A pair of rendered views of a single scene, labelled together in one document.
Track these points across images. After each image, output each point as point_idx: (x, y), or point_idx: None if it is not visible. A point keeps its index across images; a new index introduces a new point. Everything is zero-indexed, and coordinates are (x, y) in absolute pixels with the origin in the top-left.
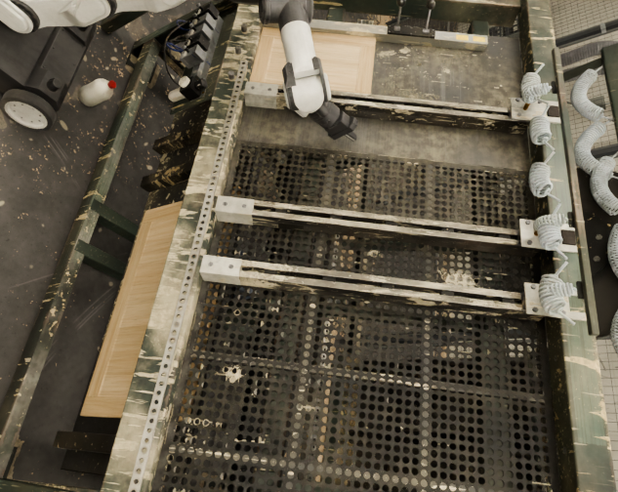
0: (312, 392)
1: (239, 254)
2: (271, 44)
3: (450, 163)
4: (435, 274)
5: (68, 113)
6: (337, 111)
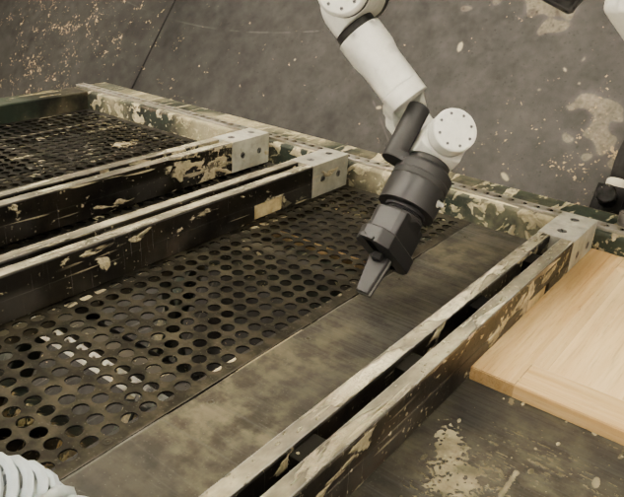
0: (27, 162)
1: None
2: None
3: (146, 424)
4: None
5: None
6: (396, 187)
